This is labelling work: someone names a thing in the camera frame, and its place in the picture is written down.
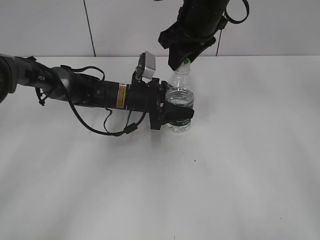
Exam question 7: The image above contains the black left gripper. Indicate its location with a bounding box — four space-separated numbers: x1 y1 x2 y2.
127 77 195 130

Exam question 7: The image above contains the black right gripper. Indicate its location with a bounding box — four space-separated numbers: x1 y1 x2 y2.
158 21 217 71

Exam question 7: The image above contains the clear cestbon water bottle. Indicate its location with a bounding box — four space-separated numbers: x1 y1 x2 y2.
165 71 194 133

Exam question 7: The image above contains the white green bottle cap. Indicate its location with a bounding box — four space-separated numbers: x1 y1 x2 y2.
174 58 191 75

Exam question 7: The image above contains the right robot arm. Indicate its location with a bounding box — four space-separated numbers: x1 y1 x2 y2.
158 0 229 71

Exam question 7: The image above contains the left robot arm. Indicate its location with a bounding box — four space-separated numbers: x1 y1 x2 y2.
0 51 194 137

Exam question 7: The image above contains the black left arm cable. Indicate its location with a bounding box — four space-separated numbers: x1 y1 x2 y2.
34 64 148 137

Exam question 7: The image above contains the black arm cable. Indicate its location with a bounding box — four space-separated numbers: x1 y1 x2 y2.
219 0 251 31
34 64 148 137

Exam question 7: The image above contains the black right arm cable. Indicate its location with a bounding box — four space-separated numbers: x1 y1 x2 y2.
219 0 251 31

